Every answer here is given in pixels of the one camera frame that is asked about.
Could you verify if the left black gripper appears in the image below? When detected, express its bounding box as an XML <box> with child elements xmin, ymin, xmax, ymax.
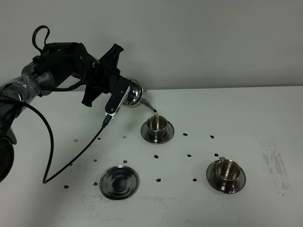
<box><xmin>82</xmin><ymin>44</ymin><xmax>130</xmax><ymax>107</ymax></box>

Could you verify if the stainless steel teapot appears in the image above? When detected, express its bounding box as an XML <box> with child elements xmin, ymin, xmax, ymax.
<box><xmin>123</xmin><ymin>78</ymin><xmax>157</xmax><ymax>113</ymax></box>

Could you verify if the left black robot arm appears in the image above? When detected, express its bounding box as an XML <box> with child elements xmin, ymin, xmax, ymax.
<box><xmin>0</xmin><ymin>43</ymin><xmax>131</xmax><ymax>180</ymax></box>

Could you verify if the far stainless steel teacup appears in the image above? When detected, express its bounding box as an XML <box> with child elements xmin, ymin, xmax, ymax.
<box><xmin>146</xmin><ymin>114</ymin><xmax>168</xmax><ymax>135</ymax></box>

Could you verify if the stainless steel teacup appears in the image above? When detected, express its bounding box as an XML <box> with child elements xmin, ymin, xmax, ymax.
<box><xmin>146</xmin><ymin>114</ymin><xmax>168</xmax><ymax>135</ymax></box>
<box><xmin>215</xmin><ymin>157</ymin><xmax>241</xmax><ymax>182</ymax></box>

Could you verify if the teapot steel saucer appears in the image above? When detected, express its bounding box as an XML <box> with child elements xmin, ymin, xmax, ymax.
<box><xmin>99</xmin><ymin>166</ymin><xmax>140</xmax><ymax>201</ymax></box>

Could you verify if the near stainless steel teacup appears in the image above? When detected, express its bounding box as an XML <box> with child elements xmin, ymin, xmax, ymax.
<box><xmin>215</xmin><ymin>157</ymin><xmax>241</xmax><ymax>182</ymax></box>

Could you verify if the far steel saucer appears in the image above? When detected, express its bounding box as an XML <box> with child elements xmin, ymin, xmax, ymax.
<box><xmin>141</xmin><ymin>121</ymin><xmax>174</xmax><ymax>144</ymax></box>

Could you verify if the near steel saucer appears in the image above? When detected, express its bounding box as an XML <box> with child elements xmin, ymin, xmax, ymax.
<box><xmin>206</xmin><ymin>160</ymin><xmax>246</xmax><ymax>194</ymax></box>

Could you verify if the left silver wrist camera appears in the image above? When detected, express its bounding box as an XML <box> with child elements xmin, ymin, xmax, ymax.
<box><xmin>105</xmin><ymin>85</ymin><xmax>130</xmax><ymax>118</ymax></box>

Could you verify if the left black camera cable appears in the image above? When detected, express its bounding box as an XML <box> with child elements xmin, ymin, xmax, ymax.
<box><xmin>0</xmin><ymin>25</ymin><xmax>112</xmax><ymax>184</ymax></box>

